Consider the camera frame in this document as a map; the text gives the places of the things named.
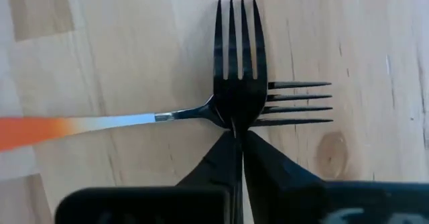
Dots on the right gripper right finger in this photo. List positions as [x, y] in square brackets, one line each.
[278, 183]

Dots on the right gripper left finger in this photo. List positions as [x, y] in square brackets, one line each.
[221, 170]

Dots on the black fork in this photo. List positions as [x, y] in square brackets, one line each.
[239, 100]

